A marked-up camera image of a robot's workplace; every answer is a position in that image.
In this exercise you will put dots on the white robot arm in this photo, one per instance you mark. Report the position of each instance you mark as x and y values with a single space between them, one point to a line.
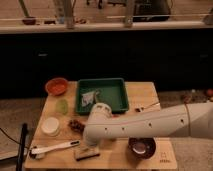
188 120

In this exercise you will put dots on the green plastic tray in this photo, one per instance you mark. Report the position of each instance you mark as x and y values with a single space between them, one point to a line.
111 91

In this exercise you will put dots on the crumpled white wrapper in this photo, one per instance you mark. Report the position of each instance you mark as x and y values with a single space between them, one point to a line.
88 98

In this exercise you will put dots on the brown grape bunch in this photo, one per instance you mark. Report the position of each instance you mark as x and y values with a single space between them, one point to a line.
76 126

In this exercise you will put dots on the orange bowl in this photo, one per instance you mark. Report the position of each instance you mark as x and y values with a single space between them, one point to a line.
56 86

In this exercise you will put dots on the white lidded container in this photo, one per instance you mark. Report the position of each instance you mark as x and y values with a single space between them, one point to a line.
50 126

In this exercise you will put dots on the dark maroon bowl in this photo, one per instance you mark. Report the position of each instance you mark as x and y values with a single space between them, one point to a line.
143 148

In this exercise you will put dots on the black stand pole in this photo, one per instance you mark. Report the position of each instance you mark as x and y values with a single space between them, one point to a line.
22 147

